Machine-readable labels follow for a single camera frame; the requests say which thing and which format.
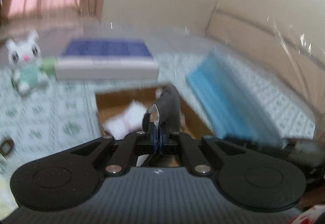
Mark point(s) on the floral green white tablecloth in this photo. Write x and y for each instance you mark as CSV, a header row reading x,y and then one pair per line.
x,y
65,114

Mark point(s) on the brown hair scrunchie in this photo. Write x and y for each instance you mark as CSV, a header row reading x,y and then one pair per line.
x,y
6,147

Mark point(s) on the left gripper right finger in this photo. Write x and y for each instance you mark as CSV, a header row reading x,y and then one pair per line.
x,y
161,133

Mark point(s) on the blue face mask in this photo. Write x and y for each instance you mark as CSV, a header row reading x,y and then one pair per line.
x,y
230,106

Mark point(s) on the white pink towel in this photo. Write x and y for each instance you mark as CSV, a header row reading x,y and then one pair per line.
x,y
130,120

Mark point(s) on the plastic-wrapped headboard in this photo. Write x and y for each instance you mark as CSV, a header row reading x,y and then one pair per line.
x,y
292,57

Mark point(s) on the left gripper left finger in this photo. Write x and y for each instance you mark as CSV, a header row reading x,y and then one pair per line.
x,y
151,130

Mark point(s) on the blue and white flat box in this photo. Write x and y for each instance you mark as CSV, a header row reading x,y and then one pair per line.
x,y
106,58

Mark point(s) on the white bunny plush toy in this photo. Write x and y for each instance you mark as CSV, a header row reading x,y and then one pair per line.
x,y
25,61

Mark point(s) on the green rectangular box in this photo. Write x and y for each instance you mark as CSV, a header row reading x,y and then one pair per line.
x,y
48,65

